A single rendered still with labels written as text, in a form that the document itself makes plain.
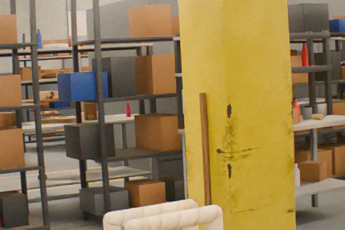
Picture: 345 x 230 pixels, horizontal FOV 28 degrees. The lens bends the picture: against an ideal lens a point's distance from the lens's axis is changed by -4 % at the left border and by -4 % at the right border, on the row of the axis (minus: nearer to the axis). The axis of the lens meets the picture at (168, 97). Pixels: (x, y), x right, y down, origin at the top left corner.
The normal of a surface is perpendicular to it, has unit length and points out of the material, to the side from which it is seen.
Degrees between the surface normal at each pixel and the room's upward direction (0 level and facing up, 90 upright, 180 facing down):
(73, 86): 90
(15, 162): 90
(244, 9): 90
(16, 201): 90
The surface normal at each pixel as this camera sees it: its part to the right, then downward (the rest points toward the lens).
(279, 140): 0.48, 0.02
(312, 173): -0.58, 0.07
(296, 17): -0.90, 0.07
